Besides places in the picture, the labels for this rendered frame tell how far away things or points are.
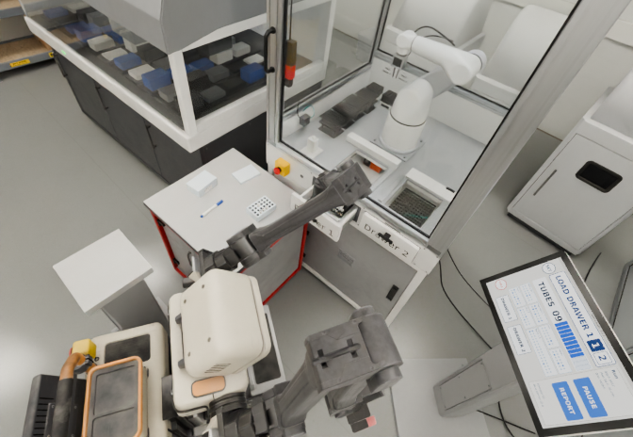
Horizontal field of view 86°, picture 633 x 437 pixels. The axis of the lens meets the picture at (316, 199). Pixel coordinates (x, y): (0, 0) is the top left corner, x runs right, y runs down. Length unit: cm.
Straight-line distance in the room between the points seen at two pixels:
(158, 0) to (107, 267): 109
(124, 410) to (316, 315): 132
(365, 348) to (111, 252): 138
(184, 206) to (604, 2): 165
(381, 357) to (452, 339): 198
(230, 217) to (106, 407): 87
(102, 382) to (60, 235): 174
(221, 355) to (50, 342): 184
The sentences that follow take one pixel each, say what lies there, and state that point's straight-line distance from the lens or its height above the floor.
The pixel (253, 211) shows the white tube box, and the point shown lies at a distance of 169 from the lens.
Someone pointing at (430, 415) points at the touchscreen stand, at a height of 4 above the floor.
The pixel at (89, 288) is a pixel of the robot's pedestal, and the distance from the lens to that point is 168.
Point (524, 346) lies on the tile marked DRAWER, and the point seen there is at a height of 101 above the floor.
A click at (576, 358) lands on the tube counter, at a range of 140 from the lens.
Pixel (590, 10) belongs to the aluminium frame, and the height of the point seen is 190.
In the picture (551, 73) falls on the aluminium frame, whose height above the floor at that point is 176.
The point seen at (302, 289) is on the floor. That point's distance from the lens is 236.
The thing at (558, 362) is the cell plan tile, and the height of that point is 107.
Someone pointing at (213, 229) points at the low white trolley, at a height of 76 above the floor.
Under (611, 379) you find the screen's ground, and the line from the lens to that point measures 138.
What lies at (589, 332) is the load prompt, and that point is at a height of 116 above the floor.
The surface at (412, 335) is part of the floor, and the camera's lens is 241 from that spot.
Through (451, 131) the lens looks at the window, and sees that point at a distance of 120.
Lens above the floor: 212
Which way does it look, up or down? 49 degrees down
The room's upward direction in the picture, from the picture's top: 10 degrees clockwise
